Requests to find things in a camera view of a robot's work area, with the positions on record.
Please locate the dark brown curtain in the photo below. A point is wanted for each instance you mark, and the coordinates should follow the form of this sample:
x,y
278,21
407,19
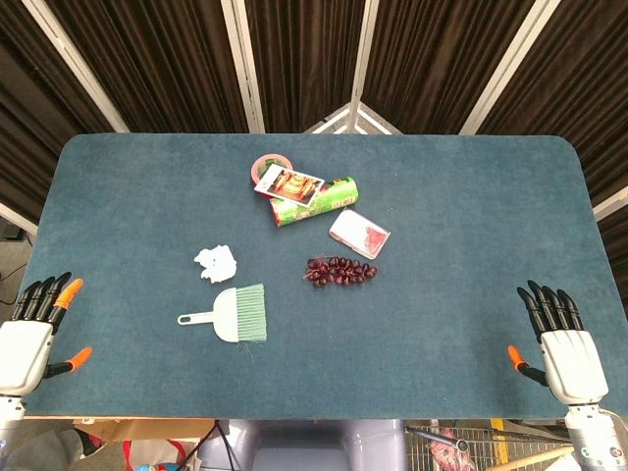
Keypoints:
x,y
172,64

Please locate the white and red flat packet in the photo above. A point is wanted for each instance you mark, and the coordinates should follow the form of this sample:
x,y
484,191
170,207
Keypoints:
x,y
360,233

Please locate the brown cardboard box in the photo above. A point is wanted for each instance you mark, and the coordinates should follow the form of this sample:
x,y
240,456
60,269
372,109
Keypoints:
x,y
142,429

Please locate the blue table mat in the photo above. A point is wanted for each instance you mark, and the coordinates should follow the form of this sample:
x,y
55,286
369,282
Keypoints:
x,y
314,343

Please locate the bunch of dark red grapes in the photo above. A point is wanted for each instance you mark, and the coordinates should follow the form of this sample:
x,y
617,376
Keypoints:
x,y
341,271

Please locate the white paper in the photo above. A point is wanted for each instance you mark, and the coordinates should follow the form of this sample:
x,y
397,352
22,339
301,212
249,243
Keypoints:
x,y
216,264

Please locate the white metal frame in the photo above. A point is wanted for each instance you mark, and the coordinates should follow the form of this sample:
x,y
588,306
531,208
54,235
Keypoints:
x,y
353,93

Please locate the lavender robot torso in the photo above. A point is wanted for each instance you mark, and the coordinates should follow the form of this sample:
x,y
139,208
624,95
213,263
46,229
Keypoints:
x,y
304,446

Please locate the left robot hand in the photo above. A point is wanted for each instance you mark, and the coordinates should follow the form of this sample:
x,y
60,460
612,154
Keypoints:
x,y
22,346

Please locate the white brush with green bristles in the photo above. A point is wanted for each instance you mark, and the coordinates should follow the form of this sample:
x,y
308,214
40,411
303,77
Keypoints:
x,y
240,316

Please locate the green cylindrical snack can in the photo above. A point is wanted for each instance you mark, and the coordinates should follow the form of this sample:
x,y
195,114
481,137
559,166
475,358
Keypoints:
x,y
324,198

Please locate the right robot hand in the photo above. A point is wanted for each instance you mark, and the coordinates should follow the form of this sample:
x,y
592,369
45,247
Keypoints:
x,y
571,363

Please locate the wooden stick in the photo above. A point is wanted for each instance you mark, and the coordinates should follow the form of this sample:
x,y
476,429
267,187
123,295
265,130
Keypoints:
x,y
537,457

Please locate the red and white bag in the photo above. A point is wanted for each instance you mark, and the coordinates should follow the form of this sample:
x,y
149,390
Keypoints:
x,y
152,454

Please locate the pink tape roll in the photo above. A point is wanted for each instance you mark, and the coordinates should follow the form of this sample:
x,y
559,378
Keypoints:
x,y
260,166

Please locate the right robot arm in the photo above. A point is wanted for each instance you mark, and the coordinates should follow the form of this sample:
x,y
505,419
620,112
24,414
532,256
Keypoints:
x,y
593,434

